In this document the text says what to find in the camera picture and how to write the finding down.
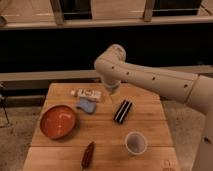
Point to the black white striped box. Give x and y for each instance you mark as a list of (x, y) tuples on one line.
[(122, 111)]

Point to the blue sponge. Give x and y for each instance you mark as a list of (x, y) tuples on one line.
[(86, 105)]

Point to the orange ceramic bowl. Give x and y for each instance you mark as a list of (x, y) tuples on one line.
[(58, 121)]

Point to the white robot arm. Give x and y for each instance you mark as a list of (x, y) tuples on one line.
[(196, 91)]

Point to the grey metal railing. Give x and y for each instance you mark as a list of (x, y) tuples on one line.
[(58, 14)]

